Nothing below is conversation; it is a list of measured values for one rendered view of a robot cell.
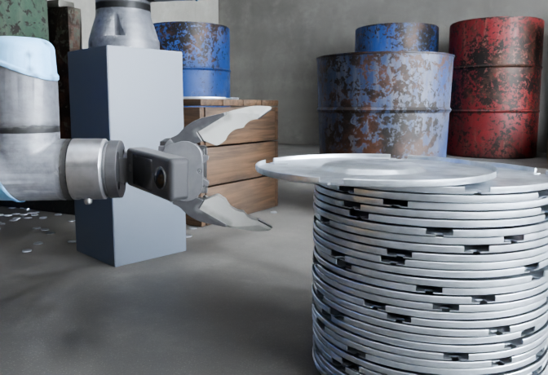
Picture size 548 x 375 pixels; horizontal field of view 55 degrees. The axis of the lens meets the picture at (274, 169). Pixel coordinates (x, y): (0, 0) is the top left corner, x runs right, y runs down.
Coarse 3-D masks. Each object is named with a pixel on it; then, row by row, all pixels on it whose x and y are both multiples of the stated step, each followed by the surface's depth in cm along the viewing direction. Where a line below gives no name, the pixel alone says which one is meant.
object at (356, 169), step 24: (264, 168) 66; (288, 168) 66; (312, 168) 66; (336, 168) 62; (360, 168) 61; (384, 168) 61; (408, 168) 61; (432, 168) 66; (456, 168) 66; (480, 168) 66
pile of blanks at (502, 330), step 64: (320, 192) 68; (384, 192) 54; (320, 256) 67; (384, 256) 57; (448, 256) 53; (512, 256) 54; (320, 320) 64; (384, 320) 56; (448, 320) 55; (512, 320) 54
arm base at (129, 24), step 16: (112, 0) 109; (128, 0) 109; (96, 16) 111; (112, 16) 109; (128, 16) 109; (144, 16) 112; (96, 32) 110; (112, 32) 109; (128, 32) 109; (144, 32) 111
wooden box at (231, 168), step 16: (192, 112) 142; (208, 112) 143; (272, 112) 169; (240, 128) 155; (256, 128) 162; (272, 128) 169; (208, 144) 144; (224, 144) 183; (240, 144) 156; (256, 144) 162; (272, 144) 170; (208, 160) 144; (224, 160) 150; (240, 160) 156; (256, 160) 163; (272, 160) 171; (208, 176) 145; (224, 176) 150; (240, 176) 157; (256, 176) 164; (208, 192) 145; (224, 192) 151; (240, 192) 157; (256, 192) 164; (272, 192) 172; (240, 208) 158; (256, 208) 165; (192, 224) 146; (208, 224) 146
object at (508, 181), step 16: (512, 176) 64; (528, 176) 64; (544, 176) 64; (416, 192) 53; (432, 192) 53; (448, 192) 52; (464, 192) 52; (480, 192) 52; (496, 192) 52; (512, 192) 53
